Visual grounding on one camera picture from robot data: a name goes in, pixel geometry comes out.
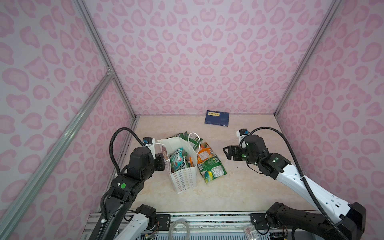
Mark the aluminium frame strut left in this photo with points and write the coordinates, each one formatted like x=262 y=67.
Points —
x=21 y=204

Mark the orange snack packet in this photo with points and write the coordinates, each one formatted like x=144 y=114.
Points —
x=205 y=153

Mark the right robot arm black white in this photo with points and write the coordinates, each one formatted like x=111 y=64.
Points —
x=337 y=219

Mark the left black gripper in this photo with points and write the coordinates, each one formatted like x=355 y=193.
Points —
x=159 y=157

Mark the dark blue booklet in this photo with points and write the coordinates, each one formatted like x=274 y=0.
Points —
x=217 y=118

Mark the green snack packet front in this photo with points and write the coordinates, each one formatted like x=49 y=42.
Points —
x=212 y=169

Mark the teal Fox's mint candy bag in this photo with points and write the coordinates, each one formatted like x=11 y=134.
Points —
x=178 y=160

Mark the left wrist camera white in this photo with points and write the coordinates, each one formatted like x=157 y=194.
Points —
x=150 y=143

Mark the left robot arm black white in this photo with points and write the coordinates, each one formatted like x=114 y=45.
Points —
x=117 y=201

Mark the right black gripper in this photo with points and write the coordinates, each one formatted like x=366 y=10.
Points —
x=236 y=149

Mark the pink orange Fox's candy bag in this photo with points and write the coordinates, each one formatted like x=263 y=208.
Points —
x=191 y=162

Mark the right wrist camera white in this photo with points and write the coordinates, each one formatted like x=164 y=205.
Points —
x=241 y=134

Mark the small clear plastic packet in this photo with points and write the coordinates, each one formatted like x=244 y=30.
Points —
x=251 y=233

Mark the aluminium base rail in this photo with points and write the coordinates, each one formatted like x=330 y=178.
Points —
x=207 y=226

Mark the green snack packet back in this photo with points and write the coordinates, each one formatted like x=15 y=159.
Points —
x=194 y=140

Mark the white paper bag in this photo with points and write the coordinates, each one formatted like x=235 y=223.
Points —
x=185 y=179

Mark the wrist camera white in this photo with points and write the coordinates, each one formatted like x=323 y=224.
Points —
x=150 y=143
x=241 y=134

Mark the clear coiled tube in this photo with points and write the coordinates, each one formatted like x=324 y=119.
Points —
x=180 y=224

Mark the green snack packet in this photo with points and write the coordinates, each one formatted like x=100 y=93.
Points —
x=194 y=140
x=212 y=169

